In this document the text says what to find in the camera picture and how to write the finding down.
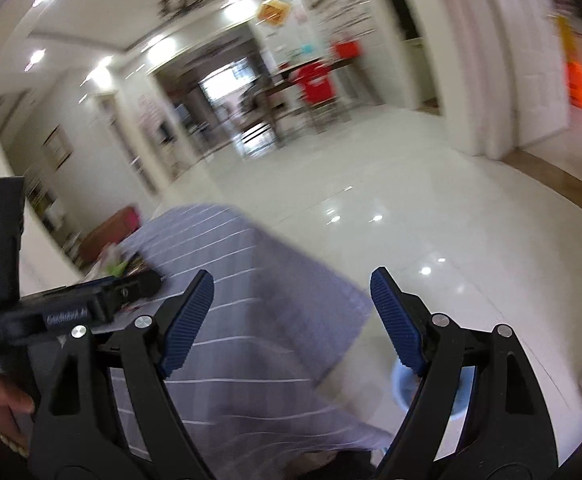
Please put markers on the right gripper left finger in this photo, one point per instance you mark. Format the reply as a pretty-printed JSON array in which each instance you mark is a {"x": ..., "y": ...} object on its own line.
[{"x": 78, "y": 433}]

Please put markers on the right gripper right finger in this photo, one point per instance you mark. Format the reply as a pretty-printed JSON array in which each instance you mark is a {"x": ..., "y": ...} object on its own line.
[{"x": 507, "y": 431}]

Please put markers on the light blue trash bin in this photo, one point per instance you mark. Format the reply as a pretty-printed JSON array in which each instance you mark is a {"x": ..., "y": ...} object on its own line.
[{"x": 405, "y": 384}]

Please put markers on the person's left hand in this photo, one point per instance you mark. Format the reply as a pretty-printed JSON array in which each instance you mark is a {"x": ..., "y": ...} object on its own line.
[{"x": 13, "y": 401}]

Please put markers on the brown pink bench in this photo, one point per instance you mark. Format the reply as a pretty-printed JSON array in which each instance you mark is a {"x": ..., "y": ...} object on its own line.
[{"x": 118, "y": 227}]

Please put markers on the purple grid tablecloth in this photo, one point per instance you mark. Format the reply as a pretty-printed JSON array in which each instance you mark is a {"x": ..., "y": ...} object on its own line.
[{"x": 279, "y": 323}]

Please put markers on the orange plastic stool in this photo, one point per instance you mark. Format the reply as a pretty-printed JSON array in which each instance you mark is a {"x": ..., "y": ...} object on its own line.
[{"x": 574, "y": 72}]

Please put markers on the wooden dining table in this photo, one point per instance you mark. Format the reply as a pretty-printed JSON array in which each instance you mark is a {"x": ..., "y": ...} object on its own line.
[{"x": 281, "y": 99}]

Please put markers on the chair with red cover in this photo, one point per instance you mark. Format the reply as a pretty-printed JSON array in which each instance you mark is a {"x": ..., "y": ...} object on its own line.
[{"x": 317, "y": 93}]

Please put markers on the framed wall picture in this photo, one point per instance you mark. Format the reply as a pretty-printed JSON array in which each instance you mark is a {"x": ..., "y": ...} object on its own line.
[{"x": 57, "y": 148}]

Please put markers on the red diamond wall ornament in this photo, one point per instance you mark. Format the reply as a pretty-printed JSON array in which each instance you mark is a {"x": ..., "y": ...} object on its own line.
[{"x": 273, "y": 12}]

